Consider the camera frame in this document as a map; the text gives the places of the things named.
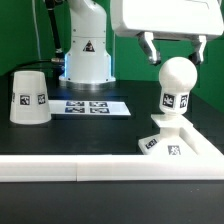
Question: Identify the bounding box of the white L-shaped fence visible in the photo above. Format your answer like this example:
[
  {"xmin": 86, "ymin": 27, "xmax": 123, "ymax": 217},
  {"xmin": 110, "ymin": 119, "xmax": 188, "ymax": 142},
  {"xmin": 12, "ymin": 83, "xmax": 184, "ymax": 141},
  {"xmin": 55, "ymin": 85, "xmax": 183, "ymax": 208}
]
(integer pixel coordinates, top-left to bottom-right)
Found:
[{"xmin": 0, "ymin": 126, "xmax": 224, "ymax": 182}]

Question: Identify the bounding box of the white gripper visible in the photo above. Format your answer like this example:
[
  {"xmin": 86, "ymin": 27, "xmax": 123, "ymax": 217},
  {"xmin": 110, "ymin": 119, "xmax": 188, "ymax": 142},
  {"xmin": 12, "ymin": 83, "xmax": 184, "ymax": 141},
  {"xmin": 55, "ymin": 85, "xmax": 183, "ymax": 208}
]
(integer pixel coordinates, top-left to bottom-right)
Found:
[{"xmin": 110, "ymin": 0, "xmax": 224, "ymax": 66}]

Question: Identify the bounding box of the white lamp shade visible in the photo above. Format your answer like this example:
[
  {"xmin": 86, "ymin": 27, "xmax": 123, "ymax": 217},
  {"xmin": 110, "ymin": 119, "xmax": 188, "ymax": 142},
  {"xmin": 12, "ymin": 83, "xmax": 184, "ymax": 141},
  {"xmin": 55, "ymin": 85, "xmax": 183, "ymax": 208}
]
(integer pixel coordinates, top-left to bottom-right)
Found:
[{"xmin": 10, "ymin": 71, "xmax": 51, "ymax": 125}]

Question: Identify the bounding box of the thin white cable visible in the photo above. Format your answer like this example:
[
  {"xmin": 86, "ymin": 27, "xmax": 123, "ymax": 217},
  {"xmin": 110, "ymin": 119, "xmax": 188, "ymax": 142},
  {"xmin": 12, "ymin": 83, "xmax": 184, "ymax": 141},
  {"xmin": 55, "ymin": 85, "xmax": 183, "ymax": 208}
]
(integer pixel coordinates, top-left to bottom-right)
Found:
[{"xmin": 31, "ymin": 0, "xmax": 42, "ymax": 61}]

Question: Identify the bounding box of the white marker sheet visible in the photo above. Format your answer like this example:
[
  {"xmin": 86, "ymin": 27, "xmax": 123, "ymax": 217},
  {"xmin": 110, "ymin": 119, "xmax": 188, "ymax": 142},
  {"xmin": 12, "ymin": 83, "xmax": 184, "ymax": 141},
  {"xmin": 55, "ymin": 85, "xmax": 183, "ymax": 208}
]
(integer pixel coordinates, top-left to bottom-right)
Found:
[{"xmin": 49, "ymin": 100, "xmax": 131, "ymax": 116}]

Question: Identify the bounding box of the black cable hose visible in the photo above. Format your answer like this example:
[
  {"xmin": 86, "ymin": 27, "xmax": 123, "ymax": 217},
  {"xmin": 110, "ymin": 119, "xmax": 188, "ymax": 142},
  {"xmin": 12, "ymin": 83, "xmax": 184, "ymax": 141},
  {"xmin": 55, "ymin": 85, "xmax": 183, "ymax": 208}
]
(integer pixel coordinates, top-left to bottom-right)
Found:
[{"xmin": 9, "ymin": 0, "xmax": 67, "ymax": 73}]

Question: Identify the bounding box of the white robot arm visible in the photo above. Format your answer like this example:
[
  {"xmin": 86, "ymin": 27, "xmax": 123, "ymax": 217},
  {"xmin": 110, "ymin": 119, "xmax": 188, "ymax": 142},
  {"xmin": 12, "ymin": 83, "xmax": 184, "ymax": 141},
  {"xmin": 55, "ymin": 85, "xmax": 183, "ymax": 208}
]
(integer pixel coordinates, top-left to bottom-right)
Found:
[{"xmin": 60, "ymin": 0, "xmax": 224, "ymax": 89}]

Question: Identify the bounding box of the white lamp bulb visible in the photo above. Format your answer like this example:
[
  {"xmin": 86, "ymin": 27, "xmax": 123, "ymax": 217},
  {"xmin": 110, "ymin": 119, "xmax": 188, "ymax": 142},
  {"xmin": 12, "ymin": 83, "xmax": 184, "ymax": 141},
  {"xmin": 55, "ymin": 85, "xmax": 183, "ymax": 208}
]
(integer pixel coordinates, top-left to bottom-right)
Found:
[{"xmin": 159, "ymin": 57, "xmax": 197, "ymax": 115}]

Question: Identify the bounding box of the white lamp base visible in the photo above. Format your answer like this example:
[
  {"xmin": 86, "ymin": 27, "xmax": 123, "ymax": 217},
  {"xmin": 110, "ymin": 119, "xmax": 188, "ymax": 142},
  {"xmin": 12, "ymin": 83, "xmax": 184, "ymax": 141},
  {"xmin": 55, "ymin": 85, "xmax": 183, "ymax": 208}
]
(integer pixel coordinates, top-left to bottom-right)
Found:
[{"xmin": 138, "ymin": 114, "xmax": 196, "ymax": 157}]

